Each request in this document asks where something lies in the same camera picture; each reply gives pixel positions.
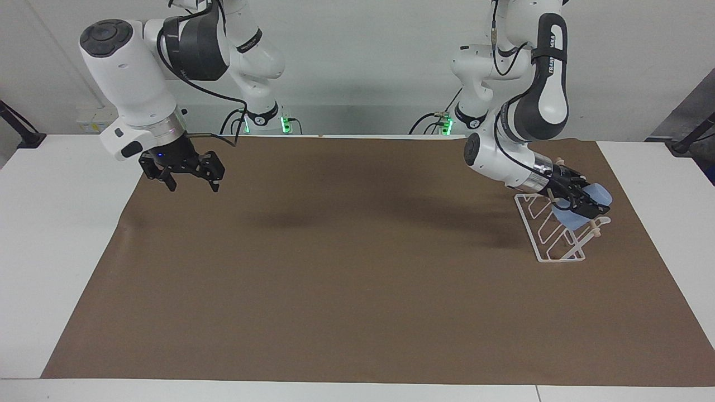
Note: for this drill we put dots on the blue cup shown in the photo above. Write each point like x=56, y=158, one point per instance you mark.
x=600, y=194

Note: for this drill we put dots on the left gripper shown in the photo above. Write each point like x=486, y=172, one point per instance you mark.
x=560, y=177

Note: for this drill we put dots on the white wall socket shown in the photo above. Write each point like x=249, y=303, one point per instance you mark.
x=96, y=120

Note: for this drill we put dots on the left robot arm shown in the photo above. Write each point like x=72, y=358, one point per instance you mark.
x=550, y=106

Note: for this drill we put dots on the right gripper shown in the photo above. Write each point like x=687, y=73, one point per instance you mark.
x=174, y=152

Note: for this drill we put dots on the black stand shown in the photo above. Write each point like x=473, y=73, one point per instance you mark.
x=690, y=139
x=19, y=129

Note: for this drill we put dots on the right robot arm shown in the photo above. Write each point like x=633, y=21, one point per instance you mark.
x=131, y=84

